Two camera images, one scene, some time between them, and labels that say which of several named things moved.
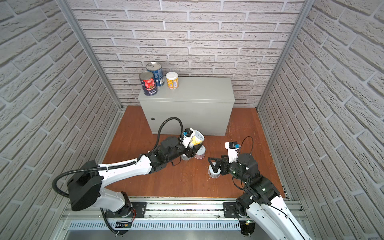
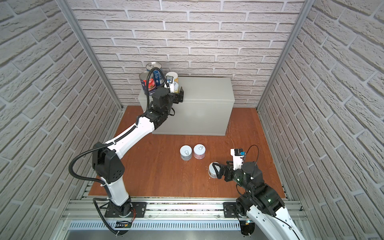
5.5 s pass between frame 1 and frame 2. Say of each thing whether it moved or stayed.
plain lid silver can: stayed
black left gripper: moved
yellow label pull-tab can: moved
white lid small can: stayed
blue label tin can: stayed
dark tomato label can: stayed
